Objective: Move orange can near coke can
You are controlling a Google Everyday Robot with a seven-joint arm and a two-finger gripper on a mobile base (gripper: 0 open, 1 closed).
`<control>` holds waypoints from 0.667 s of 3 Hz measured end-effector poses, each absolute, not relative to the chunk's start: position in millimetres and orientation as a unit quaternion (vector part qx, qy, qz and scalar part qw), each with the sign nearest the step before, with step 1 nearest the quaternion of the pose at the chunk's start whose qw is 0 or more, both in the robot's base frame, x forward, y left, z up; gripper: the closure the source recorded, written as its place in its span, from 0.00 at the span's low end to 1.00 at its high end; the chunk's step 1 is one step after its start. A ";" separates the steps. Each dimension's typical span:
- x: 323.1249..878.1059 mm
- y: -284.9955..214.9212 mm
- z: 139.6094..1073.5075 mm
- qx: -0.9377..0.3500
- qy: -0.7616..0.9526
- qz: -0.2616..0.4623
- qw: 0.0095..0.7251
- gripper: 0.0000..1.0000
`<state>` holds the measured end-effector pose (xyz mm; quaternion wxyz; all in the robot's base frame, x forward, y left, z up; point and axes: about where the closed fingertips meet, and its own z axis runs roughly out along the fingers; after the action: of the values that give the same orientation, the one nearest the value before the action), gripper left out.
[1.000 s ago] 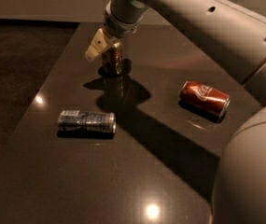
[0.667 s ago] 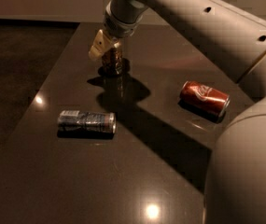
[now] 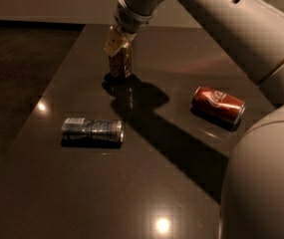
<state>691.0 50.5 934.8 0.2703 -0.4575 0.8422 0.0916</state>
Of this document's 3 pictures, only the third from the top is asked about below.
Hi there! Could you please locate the red coke can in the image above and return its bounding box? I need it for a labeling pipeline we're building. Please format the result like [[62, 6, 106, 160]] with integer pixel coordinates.
[[191, 87, 245, 125]]

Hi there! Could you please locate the orange soda can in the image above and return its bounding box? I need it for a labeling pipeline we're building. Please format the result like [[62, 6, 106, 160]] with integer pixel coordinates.
[[109, 48, 127, 79]]

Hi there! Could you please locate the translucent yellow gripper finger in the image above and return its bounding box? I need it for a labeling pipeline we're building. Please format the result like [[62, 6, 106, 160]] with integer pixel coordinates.
[[124, 47, 132, 78], [105, 26, 130, 57]]

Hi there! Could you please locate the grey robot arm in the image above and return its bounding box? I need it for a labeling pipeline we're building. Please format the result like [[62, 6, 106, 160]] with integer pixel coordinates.
[[105, 0, 284, 239]]

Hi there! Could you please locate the silver blue energy drink can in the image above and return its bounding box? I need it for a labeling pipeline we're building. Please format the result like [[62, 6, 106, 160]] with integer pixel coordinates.
[[61, 118, 125, 143]]

